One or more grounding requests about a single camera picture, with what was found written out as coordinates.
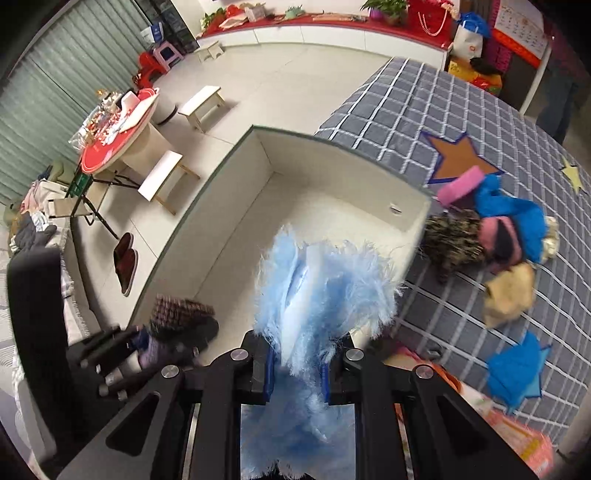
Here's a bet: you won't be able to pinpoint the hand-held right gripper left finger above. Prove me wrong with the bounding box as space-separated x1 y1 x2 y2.
58 330 275 480

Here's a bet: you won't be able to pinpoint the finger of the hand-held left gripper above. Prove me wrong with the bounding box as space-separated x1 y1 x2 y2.
78 325 145 371
98 355 160 402

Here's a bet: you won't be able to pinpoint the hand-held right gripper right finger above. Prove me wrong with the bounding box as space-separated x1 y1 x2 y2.
322 336 540 480

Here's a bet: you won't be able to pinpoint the brown plaid fuzzy sock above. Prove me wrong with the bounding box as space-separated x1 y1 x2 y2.
131 296 221 370

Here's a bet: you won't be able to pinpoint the light blue fluffy cloth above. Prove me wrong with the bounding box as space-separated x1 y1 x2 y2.
239 224 403 480

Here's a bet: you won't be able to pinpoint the white storage box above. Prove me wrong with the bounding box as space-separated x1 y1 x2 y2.
127 124 433 367

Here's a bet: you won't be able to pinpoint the leopard print cloth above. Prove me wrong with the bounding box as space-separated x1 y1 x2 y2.
421 209 486 278

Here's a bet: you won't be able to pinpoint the beige cloth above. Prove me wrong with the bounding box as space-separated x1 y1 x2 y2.
482 261 537 329

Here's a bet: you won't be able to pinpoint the pink and black cloth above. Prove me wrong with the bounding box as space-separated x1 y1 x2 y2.
479 215 523 274

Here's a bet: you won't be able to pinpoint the pink sponge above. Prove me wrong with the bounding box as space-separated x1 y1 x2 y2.
437 167 485 208

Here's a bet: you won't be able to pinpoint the blue mesh cloth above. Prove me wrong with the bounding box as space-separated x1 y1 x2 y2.
474 174 547 265

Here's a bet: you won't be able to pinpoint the cream printed cloth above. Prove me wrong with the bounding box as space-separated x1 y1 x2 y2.
539 216 560 265

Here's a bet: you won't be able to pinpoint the dark red slipper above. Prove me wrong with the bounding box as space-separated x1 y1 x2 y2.
113 232 135 278
121 248 140 297

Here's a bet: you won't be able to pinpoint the pile of clothes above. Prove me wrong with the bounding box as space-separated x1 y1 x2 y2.
6 179 62 256

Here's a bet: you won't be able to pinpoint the black folding chair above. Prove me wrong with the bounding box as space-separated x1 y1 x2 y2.
45 166 122 241

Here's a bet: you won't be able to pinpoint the green plastic crate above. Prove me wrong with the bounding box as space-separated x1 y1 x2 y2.
69 172 94 195

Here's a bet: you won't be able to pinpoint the long white wooden stool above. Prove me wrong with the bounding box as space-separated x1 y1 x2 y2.
137 150 202 217

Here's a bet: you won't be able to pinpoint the orange plastic bag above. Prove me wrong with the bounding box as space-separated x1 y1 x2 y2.
383 344 556 479

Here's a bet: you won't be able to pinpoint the round red table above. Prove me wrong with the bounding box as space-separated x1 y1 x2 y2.
78 87 161 177

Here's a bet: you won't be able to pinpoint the pile of snacks and dishes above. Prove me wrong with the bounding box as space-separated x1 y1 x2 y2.
68 89 140 149

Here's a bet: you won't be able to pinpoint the white round bin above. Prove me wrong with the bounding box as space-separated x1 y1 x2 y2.
154 103 179 126

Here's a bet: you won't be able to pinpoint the grey roller shutter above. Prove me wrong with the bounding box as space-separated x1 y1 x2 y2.
0 0 154 205

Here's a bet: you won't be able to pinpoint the red plastic stool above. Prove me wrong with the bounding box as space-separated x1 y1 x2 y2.
137 50 168 89

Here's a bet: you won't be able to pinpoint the grey checked star blanket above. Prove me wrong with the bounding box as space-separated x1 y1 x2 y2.
314 55 591 462

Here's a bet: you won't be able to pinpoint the pink plastic stool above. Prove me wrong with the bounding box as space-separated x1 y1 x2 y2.
154 41 186 66

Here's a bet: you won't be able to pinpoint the small white wooden stool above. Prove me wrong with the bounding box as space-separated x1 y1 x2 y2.
196 40 225 64

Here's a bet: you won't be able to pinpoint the blue and white carton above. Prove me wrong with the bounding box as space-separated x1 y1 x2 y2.
140 22 165 45

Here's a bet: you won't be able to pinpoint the stack of black crates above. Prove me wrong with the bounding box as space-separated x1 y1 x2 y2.
133 0 200 52

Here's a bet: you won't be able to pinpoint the white cabinet with red top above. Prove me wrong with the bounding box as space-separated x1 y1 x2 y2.
198 11 456 71

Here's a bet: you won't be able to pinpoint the yellow and red carton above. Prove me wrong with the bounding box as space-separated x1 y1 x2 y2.
447 58 504 96

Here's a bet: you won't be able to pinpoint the red decorations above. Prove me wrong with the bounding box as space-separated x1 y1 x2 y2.
200 4 265 31

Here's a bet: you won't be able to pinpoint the white and blue shopping bag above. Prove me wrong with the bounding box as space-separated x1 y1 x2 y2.
452 11 491 59

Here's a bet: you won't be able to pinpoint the green potted plant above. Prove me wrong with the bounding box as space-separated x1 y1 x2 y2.
359 0 410 25

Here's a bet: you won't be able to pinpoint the red gift box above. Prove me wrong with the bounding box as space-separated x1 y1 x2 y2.
408 0 459 41

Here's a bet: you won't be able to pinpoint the wall calendar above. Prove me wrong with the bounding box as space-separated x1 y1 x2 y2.
491 0 551 66

